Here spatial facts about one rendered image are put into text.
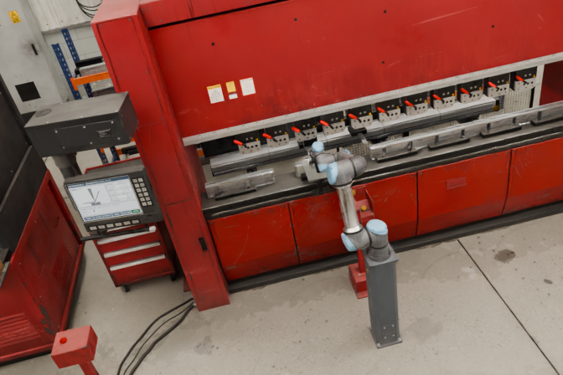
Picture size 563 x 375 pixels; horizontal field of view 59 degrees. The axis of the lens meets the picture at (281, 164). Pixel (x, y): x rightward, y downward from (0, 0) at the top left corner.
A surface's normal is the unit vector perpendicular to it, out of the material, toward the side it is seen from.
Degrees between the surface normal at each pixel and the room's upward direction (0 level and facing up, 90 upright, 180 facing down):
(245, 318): 0
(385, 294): 90
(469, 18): 90
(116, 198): 90
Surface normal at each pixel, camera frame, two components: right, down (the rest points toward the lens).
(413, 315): -0.16, -0.83
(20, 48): 0.18, 0.51
